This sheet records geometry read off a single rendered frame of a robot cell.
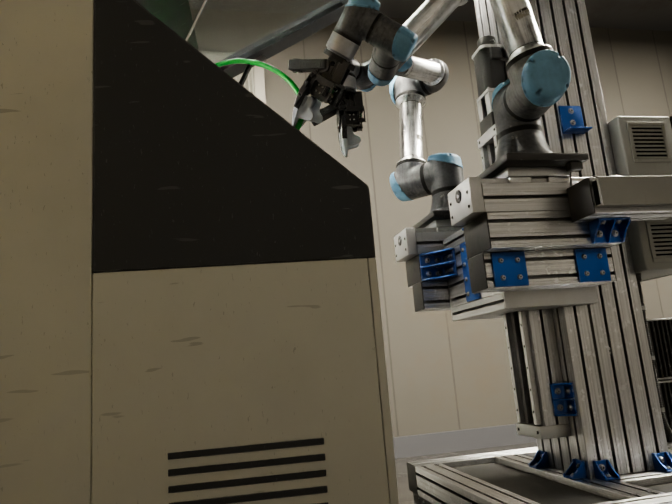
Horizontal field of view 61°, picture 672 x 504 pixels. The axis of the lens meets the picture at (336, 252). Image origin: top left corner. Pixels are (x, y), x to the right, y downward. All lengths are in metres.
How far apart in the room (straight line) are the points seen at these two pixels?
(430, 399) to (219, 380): 2.61
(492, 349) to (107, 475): 2.98
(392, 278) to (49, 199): 2.67
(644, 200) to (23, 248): 1.36
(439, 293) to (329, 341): 0.75
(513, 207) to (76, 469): 1.10
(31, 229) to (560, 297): 1.27
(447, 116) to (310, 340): 3.13
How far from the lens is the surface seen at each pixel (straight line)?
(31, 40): 1.45
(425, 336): 3.68
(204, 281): 1.19
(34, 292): 1.26
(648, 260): 1.82
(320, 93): 1.48
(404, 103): 2.24
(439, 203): 1.97
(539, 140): 1.56
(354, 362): 1.18
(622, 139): 1.90
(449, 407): 3.72
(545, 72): 1.47
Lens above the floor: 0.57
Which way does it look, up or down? 11 degrees up
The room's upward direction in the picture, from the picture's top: 5 degrees counter-clockwise
